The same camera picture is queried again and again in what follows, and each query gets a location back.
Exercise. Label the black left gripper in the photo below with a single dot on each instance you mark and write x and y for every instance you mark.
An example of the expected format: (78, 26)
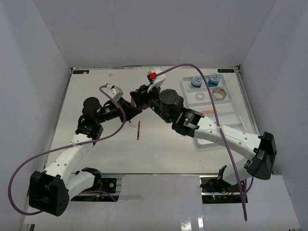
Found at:
(131, 112)

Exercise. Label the brown packing tape roll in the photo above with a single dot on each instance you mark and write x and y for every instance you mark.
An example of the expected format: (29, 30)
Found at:
(219, 94)

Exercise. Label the orange eraser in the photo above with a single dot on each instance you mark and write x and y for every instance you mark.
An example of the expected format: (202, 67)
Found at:
(133, 102)

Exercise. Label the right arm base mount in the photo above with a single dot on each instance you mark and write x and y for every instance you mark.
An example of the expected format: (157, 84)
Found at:
(215, 191)

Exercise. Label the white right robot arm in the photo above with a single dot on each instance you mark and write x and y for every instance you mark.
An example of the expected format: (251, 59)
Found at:
(258, 151)

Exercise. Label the clear tape roll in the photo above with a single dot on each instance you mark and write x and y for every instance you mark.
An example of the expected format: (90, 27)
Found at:
(200, 96)

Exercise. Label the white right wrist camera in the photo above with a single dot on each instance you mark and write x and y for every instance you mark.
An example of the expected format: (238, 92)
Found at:
(156, 79)

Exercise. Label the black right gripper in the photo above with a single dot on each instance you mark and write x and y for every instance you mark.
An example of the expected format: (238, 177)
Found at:
(141, 96)

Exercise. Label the left black table label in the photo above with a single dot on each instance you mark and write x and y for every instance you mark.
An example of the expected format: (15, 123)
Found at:
(82, 72)

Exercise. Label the right black table label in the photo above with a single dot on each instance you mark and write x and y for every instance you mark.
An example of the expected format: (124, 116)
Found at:
(226, 70)

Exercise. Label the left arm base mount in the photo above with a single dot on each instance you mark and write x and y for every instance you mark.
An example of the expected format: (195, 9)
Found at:
(105, 188)

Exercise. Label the orange pink highlighter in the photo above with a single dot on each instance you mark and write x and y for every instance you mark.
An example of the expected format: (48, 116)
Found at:
(208, 112)

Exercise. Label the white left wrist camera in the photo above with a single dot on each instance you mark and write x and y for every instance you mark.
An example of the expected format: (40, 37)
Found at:
(114, 92)

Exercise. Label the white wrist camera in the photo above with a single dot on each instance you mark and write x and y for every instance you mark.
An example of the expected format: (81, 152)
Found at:
(156, 79)
(114, 92)

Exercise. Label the red pen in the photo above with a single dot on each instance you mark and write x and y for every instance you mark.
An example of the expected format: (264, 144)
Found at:
(138, 130)

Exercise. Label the white compartment tray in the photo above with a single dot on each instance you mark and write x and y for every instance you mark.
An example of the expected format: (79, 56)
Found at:
(226, 110)

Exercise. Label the black table label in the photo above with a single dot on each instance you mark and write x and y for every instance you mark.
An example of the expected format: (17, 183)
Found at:
(226, 70)
(82, 72)

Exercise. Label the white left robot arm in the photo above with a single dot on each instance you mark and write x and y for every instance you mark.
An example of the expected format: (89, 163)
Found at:
(51, 190)

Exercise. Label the blue tape roll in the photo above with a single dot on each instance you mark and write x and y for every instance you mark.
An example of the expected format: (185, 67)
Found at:
(214, 80)
(196, 81)

